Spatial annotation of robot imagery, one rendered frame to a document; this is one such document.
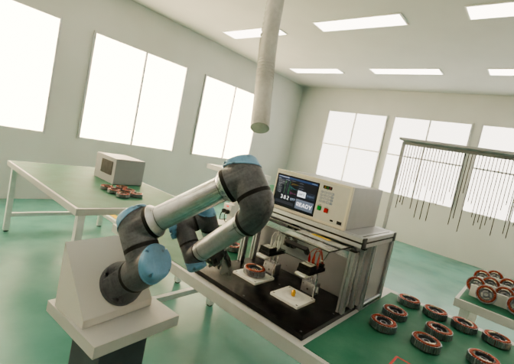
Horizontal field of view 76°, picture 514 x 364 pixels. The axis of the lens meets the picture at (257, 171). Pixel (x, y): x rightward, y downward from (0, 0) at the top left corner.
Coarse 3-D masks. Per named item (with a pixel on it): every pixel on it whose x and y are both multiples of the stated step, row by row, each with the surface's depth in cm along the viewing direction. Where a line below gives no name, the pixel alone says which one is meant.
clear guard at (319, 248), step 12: (276, 240) 142; (300, 240) 138; (312, 240) 142; (324, 240) 146; (336, 240) 151; (288, 252) 135; (300, 252) 133; (312, 252) 132; (324, 252) 130; (312, 264) 128
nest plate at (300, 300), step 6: (282, 288) 155; (288, 288) 157; (294, 288) 158; (276, 294) 147; (282, 294) 149; (288, 294) 150; (300, 294) 153; (306, 294) 154; (282, 300) 145; (288, 300) 145; (294, 300) 146; (300, 300) 147; (306, 300) 148; (312, 300) 150; (294, 306) 140; (300, 306) 141
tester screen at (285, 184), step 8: (280, 176) 176; (280, 184) 175; (288, 184) 172; (296, 184) 169; (304, 184) 165; (312, 184) 163; (280, 192) 175; (288, 192) 171; (296, 192) 168; (304, 192) 165; (312, 192) 162; (288, 200) 171; (304, 200) 165
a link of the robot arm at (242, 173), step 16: (240, 160) 105; (256, 160) 108; (224, 176) 105; (240, 176) 104; (256, 176) 104; (192, 192) 108; (208, 192) 106; (224, 192) 104; (240, 192) 103; (256, 192) 101; (128, 208) 111; (144, 208) 111; (160, 208) 110; (176, 208) 108; (192, 208) 108; (208, 208) 109; (128, 224) 109; (144, 224) 108; (160, 224) 109; (128, 240) 107; (144, 240) 108
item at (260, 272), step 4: (248, 264) 167; (252, 264) 169; (256, 264) 170; (244, 268) 163; (248, 268) 162; (252, 268) 165; (256, 268) 166; (260, 268) 167; (264, 268) 166; (244, 272) 163; (248, 272) 161; (252, 272) 160; (256, 272) 160; (260, 272) 161; (264, 272) 162; (252, 276) 161; (256, 276) 160; (260, 276) 161; (264, 276) 163
